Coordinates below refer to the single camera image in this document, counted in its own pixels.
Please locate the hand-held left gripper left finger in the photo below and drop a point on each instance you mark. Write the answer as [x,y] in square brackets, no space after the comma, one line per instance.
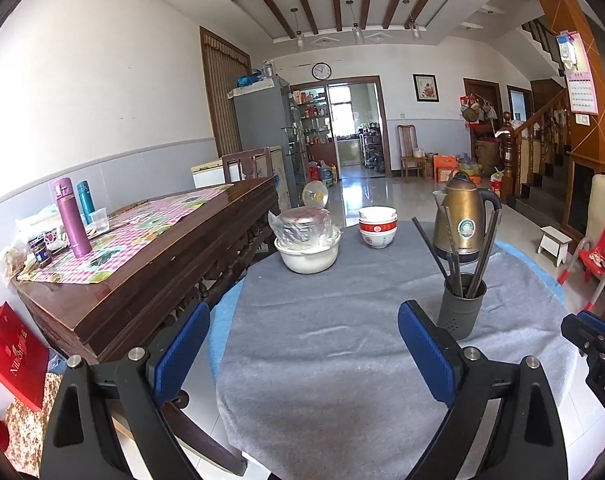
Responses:
[180,355]

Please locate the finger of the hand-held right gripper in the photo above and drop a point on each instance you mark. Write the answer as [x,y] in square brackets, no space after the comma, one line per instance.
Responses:
[575,332]

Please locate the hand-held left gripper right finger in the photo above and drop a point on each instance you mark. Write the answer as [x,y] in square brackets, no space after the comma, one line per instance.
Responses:
[427,355]

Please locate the dark green chopstick holder cup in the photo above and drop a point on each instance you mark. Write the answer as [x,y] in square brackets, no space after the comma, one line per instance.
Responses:
[457,315]

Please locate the bunch of dark chopsticks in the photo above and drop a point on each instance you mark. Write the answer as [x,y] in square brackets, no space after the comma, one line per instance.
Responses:
[475,280]

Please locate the light blue table cover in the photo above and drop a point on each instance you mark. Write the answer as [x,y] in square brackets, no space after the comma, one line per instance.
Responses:
[537,270]

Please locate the red child chair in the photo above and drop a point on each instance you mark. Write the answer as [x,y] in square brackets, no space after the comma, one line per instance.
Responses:
[602,255]

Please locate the grey table cloth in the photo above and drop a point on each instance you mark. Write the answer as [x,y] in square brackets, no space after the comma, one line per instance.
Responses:
[332,340]

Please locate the small white stool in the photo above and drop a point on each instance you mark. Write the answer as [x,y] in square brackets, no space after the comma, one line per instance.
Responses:
[552,237]

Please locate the red white ceramic bowl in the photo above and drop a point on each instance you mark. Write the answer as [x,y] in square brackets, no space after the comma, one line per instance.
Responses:
[378,237]
[377,212]
[378,224]

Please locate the cream sofa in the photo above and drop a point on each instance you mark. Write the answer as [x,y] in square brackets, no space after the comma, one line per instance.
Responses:
[600,200]

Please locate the checkered tablecloth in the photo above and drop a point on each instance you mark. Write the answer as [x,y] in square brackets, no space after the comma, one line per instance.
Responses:
[147,215]

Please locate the white plastic basin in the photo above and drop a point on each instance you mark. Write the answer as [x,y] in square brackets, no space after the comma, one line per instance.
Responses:
[307,260]

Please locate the gold electric kettle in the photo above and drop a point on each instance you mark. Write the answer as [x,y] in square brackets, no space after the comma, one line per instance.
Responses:
[467,205]

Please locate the clear plastic cup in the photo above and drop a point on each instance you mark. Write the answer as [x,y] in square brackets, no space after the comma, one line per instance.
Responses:
[99,221]

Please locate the flat red box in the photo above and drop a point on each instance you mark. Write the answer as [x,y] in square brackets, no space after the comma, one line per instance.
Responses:
[12,355]

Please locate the purple thermos bottle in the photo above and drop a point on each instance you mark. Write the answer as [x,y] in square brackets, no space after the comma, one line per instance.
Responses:
[72,220]

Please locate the small dark jar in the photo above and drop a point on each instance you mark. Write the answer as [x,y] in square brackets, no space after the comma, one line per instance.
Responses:
[41,250]

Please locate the teal thermos bottle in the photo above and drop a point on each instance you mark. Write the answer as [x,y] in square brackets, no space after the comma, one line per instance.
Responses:
[86,202]

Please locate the white chest freezer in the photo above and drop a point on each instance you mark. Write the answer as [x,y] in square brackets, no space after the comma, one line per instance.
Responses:
[207,175]

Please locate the orange plastic crate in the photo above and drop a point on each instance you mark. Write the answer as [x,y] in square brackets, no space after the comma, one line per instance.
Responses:
[445,167]

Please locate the white electric fan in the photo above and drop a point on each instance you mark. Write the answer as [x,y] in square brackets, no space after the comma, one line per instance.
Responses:
[315,193]

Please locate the crumpled clear plastic bag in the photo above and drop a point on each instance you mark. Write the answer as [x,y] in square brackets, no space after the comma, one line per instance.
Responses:
[7,260]

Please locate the carved wooden chair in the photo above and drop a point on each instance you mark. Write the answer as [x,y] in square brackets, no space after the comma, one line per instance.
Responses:
[232,160]

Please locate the blue water jug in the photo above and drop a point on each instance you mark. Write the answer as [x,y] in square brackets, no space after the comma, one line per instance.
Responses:
[326,176]

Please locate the brown wooden dining chair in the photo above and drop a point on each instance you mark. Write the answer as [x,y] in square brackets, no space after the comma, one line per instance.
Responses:
[407,142]

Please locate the wooden stair railing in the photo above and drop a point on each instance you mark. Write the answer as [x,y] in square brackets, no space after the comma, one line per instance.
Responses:
[537,120]

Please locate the grey refrigerator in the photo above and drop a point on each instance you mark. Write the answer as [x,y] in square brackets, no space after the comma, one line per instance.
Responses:
[262,125]

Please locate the brown bamboo curtain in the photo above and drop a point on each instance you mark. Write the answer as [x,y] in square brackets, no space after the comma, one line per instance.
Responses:
[227,100]

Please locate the kitchen shelf with bottles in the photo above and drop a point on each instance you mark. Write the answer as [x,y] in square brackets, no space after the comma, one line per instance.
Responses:
[312,120]

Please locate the glass pendant lamp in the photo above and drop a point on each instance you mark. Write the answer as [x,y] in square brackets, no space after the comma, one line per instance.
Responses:
[356,32]
[413,30]
[298,37]

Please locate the pink wall calendar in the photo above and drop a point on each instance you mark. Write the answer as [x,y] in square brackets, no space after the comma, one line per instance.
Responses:
[582,90]

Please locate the framed wall picture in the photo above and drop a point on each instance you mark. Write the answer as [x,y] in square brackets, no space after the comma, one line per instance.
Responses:
[425,87]

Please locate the round wall clock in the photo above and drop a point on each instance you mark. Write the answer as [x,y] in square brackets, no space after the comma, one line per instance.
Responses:
[321,71]

